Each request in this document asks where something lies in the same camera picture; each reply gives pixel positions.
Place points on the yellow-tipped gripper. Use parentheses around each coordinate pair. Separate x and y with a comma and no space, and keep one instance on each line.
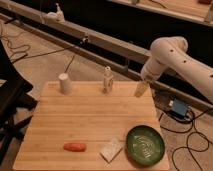
(142,86)

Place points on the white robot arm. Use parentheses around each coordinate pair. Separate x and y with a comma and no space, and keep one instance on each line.
(170,52)

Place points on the green ceramic bowl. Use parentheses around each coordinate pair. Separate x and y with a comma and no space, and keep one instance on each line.
(144,145)

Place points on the small clear bottle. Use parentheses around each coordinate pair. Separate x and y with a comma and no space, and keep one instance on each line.
(107,80)

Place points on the blue electronic box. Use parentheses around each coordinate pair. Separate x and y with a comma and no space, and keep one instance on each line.
(178,108)

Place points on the white sponge block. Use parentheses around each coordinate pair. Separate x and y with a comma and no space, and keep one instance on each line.
(111,149)

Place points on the white paper cup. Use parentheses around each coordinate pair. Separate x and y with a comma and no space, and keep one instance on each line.
(65,83)

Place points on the orange carrot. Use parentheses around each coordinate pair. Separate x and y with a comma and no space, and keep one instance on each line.
(75,147)

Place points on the black chair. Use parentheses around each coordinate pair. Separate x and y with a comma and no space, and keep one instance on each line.
(13,94)

